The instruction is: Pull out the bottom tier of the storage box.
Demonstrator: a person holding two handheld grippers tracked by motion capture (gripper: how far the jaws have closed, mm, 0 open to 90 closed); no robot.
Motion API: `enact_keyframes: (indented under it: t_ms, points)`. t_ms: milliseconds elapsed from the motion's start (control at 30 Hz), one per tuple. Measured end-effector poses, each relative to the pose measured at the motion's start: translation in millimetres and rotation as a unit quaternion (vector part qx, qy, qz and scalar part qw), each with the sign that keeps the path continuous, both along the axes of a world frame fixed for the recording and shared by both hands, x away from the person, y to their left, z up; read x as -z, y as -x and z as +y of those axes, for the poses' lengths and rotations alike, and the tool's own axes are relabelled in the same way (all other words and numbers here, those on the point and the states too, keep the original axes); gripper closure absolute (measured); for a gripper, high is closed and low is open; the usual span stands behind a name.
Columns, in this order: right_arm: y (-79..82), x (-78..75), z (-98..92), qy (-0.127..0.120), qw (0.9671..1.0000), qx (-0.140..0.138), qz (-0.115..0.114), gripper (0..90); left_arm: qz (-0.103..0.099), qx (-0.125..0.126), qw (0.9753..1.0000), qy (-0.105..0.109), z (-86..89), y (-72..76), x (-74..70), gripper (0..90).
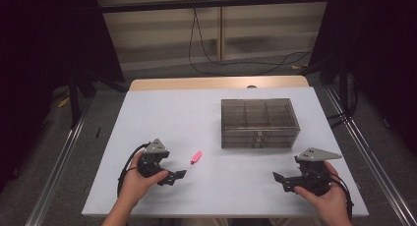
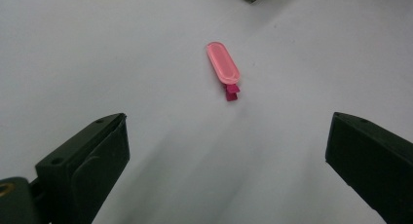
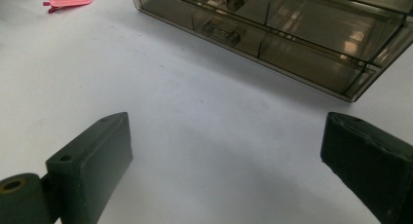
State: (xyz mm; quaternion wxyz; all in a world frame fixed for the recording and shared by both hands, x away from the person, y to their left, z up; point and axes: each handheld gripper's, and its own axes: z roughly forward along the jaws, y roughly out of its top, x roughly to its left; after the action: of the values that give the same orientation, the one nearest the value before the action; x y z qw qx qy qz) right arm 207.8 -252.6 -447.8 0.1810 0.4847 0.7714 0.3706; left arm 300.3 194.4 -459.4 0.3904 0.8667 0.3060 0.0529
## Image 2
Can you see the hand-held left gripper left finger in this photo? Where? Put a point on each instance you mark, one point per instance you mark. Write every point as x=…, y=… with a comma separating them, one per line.
x=81, y=172

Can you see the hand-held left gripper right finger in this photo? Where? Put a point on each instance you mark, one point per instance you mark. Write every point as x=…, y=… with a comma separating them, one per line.
x=373, y=159

